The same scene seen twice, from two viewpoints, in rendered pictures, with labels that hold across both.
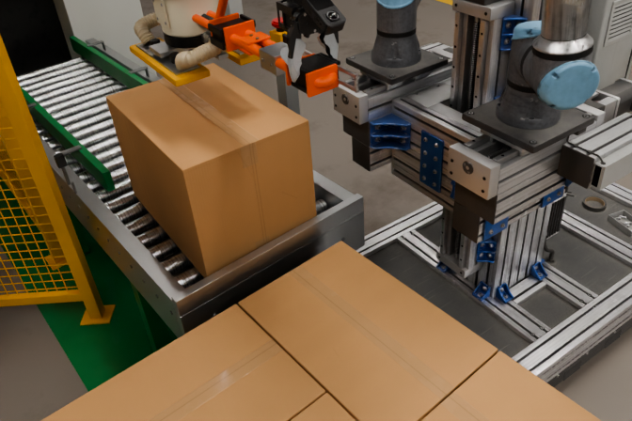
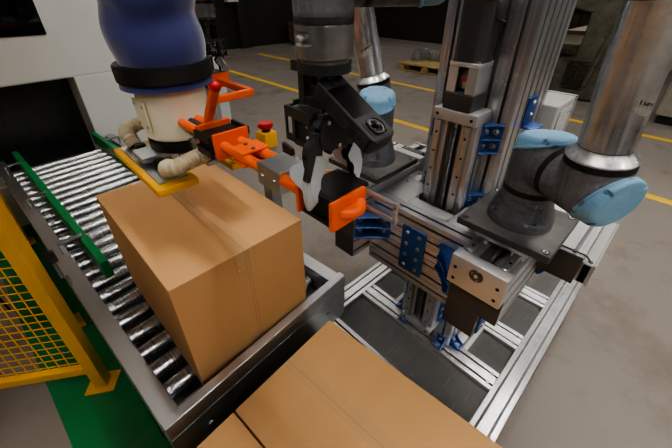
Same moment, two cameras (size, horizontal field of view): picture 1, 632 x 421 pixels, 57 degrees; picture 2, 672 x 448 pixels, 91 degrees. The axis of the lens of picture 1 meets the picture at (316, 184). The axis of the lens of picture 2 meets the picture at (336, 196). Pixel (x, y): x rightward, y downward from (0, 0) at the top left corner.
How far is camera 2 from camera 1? 0.72 m
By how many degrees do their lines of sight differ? 11
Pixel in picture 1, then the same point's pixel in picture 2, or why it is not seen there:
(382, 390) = not seen: outside the picture
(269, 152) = (264, 254)
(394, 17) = not seen: hidden behind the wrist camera
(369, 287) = (364, 375)
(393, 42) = not seen: hidden behind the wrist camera
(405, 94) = (383, 189)
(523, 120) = (526, 227)
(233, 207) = (228, 312)
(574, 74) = (627, 192)
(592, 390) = (527, 416)
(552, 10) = (612, 121)
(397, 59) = (378, 160)
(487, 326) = (448, 375)
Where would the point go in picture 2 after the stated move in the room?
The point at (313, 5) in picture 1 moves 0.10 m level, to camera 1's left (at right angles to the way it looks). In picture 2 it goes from (347, 110) to (264, 115)
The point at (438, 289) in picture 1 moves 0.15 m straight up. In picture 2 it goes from (402, 340) to (406, 318)
